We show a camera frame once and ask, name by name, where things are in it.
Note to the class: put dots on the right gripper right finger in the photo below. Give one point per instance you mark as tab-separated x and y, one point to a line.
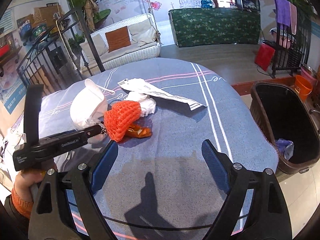
268	216

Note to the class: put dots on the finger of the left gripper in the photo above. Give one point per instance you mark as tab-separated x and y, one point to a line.
93	131

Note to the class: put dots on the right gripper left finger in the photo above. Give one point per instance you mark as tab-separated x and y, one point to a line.
52	218

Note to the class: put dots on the white face mask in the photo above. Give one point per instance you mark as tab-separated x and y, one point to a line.
89	105

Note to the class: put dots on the orange foam fruit net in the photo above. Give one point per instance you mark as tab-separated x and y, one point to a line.
121	115

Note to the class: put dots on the orange peel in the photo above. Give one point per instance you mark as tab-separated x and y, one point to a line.
136	131

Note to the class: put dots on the white tissue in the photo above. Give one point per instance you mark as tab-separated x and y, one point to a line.
147	104

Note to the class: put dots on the purple tissue pack bag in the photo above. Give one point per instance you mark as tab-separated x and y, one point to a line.
285	147

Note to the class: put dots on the orange sleeve forearm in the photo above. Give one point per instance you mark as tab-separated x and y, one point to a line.
23	207

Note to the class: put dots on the dark brown trash bin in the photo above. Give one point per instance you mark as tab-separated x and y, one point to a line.
281	114

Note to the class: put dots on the left hand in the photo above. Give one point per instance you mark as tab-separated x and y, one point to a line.
25	179

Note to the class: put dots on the white paper wrapper strip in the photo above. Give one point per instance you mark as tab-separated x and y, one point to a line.
143	87

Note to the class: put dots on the black iron railing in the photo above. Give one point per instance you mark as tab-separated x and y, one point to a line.
62	55

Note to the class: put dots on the blue striped table cloth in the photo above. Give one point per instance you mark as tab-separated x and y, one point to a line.
159	187

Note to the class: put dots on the brown square cushion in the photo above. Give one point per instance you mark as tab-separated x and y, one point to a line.
118	39

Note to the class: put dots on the white wicker swing sofa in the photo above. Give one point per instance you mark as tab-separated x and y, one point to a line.
133	39

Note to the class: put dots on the orange plastic bucket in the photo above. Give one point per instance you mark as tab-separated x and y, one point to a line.
302	87

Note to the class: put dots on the green patterned counter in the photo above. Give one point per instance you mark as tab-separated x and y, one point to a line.
203	26

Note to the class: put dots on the pink basin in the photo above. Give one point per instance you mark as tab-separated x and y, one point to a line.
309	74

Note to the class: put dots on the red bag on floor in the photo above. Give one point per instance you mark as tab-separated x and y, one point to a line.
264	56

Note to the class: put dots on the black iron rack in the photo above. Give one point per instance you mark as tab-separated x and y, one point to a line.
292	50

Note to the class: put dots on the pink towel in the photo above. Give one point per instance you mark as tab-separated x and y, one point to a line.
293	18

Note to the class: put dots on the purple towel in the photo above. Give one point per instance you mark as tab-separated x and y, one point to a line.
283	15

